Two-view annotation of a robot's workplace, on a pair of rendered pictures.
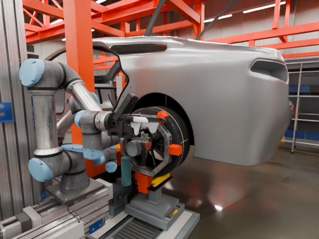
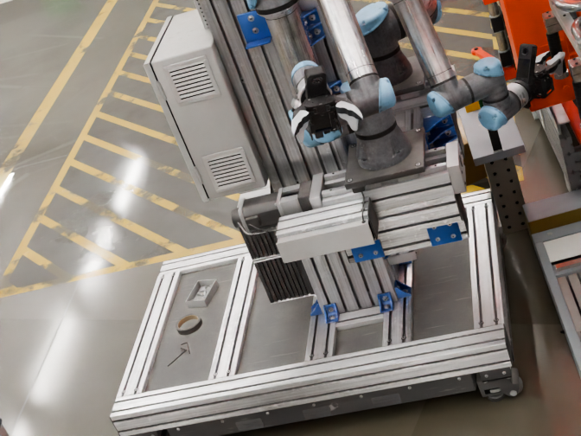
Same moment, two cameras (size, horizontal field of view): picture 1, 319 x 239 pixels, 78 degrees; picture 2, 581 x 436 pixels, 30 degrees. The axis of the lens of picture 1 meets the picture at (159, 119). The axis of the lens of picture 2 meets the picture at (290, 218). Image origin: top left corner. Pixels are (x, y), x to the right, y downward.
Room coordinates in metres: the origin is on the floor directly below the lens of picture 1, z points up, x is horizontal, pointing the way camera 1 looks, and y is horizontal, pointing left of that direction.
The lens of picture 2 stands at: (-0.26, -1.89, 2.24)
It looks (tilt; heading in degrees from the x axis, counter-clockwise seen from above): 29 degrees down; 68
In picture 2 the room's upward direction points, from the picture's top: 22 degrees counter-clockwise
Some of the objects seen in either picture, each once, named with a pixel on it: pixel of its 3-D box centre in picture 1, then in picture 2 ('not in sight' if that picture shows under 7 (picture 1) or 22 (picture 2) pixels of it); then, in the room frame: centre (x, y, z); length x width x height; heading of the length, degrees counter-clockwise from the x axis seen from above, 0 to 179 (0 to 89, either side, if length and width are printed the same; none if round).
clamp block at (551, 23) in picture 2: not in sight; (559, 18); (1.64, 0.39, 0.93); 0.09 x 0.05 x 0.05; 147
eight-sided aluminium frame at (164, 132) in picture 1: (144, 144); not in sight; (1.72, 0.14, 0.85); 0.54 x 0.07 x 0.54; 57
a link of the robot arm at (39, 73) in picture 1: (46, 121); (296, 52); (0.88, 0.51, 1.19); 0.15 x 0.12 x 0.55; 155
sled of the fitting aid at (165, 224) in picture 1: (154, 208); not in sight; (1.87, 0.05, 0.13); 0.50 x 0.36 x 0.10; 57
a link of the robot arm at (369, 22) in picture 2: not in sight; (376, 28); (1.32, 0.84, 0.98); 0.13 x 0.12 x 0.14; 166
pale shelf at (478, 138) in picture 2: not in sight; (488, 126); (1.65, 0.88, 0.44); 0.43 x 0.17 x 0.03; 57
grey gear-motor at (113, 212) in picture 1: (123, 194); not in sight; (1.92, 0.38, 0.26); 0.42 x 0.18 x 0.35; 147
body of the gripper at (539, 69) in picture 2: not in sight; (531, 85); (1.48, 0.38, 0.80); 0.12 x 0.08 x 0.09; 13
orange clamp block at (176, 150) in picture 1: (175, 149); not in sight; (1.56, -0.13, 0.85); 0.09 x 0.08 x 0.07; 57
